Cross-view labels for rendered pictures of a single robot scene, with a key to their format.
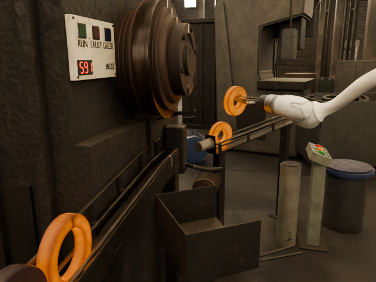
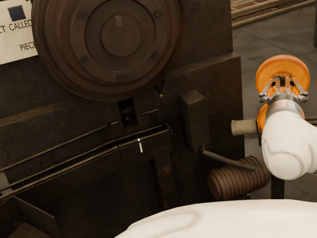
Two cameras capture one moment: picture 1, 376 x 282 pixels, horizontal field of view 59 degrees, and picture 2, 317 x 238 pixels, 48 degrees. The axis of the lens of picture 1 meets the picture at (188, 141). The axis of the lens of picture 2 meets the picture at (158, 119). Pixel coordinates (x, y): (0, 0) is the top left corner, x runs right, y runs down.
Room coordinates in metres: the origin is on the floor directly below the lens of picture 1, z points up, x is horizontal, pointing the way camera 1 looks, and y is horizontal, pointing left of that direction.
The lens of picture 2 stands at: (0.95, -0.91, 1.40)
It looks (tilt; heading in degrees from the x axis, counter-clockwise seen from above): 30 degrees down; 61
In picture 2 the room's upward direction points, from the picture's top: 10 degrees counter-clockwise
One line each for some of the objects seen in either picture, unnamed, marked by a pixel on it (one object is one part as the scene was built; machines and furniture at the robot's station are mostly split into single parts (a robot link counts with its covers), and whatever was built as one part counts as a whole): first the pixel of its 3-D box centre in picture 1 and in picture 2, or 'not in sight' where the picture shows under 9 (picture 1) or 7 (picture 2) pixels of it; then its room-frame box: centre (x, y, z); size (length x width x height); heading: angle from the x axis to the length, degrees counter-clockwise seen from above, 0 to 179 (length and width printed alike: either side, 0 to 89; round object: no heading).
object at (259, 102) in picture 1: (260, 102); (283, 103); (1.63, -0.36, 0.91); 0.09 x 0.08 x 0.07; 41
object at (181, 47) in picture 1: (184, 60); (120, 34); (1.38, 0.01, 1.11); 0.28 x 0.06 x 0.28; 166
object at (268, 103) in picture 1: (273, 103); (284, 118); (1.58, -0.40, 0.91); 0.09 x 0.06 x 0.09; 131
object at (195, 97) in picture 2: (175, 149); (194, 122); (1.63, 0.06, 0.68); 0.11 x 0.08 x 0.24; 76
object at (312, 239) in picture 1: (315, 196); not in sight; (1.89, -0.77, 0.31); 0.24 x 0.16 x 0.62; 166
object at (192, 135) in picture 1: (191, 145); not in sight; (3.69, -0.03, 0.17); 0.57 x 0.31 x 0.34; 6
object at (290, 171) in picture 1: (287, 204); not in sight; (1.89, -0.60, 0.26); 0.12 x 0.12 x 0.52
